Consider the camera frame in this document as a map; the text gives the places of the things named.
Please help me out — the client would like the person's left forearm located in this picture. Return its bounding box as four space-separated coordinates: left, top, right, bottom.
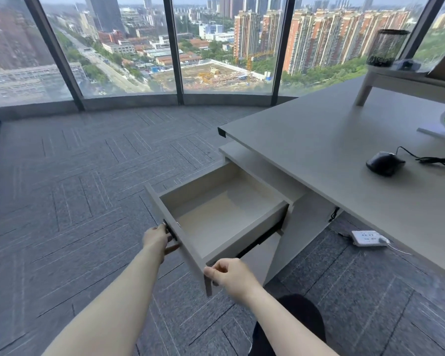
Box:
41 247 164 356

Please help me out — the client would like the grey desk pedestal cabinet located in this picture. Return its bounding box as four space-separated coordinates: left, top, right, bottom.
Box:
219 141 344 287

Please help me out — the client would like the white power cable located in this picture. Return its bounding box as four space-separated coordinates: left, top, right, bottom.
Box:
379 237 414 256

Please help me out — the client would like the black mouse cable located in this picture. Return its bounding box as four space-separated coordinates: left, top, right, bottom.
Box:
396 146 445 168

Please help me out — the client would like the person's right forearm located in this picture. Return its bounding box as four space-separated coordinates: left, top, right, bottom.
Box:
241 282 343 356

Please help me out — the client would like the black cable under desk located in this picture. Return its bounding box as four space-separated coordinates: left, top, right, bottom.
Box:
328 207 354 238

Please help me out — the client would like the white power strip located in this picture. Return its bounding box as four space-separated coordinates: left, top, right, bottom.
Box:
351 230 391 248

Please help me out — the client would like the grey drawer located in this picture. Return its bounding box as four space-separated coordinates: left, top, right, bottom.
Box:
144 161 290 297

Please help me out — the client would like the person's black trouser leg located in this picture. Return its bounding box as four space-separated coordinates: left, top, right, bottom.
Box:
246 294 327 356

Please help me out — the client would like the person's left hand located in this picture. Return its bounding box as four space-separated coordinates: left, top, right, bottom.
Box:
142 224 181 264

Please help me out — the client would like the dark glass jar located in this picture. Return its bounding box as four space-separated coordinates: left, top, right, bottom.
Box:
366 29 411 68

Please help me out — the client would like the person's right hand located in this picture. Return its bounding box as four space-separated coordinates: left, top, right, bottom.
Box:
203 258 265 305

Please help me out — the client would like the white monitor riser shelf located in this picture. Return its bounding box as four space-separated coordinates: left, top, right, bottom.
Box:
354 63 445 107

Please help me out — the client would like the black computer mouse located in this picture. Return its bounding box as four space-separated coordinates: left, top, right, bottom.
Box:
366 151 406 177

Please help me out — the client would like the dark window frame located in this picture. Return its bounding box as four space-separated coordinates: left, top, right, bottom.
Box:
20 0 445 111

